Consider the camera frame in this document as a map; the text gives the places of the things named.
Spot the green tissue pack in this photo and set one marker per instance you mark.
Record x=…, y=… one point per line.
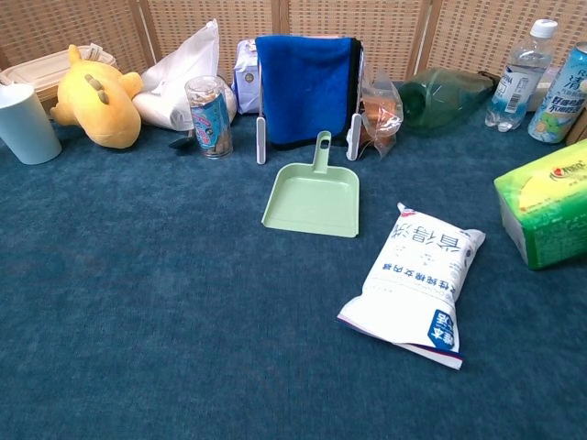
x=548, y=206

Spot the green plastic dustpan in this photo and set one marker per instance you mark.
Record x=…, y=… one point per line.
x=312, y=197

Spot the blue towel on rack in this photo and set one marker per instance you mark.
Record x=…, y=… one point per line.
x=261, y=142

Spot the clear snack jar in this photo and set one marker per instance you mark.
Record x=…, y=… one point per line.
x=212, y=119

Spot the bread in clear bag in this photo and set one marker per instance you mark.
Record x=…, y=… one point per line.
x=380, y=114

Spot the blue white pad package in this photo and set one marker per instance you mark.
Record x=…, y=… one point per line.
x=245, y=82

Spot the blue carpet mat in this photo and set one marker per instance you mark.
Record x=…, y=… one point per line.
x=137, y=275

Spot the green plastic bottle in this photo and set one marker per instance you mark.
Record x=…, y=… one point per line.
x=435, y=101

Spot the white plastic bag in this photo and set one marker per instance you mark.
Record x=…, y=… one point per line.
x=183, y=69

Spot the woven folding screen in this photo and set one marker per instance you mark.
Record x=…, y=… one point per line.
x=390, y=32

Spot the yellow plush toy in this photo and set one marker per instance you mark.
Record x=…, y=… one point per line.
x=103, y=107

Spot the clear water bottle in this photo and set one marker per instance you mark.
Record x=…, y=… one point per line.
x=516, y=82

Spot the pale blue plastic cup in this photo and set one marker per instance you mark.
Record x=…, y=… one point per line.
x=25, y=128

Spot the blue green drink can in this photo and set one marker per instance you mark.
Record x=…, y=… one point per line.
x=557, y=101

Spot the brown cardboard box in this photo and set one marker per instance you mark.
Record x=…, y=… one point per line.
x=579, y=134

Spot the beige lunch box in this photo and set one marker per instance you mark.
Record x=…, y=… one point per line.
x=32, y=75

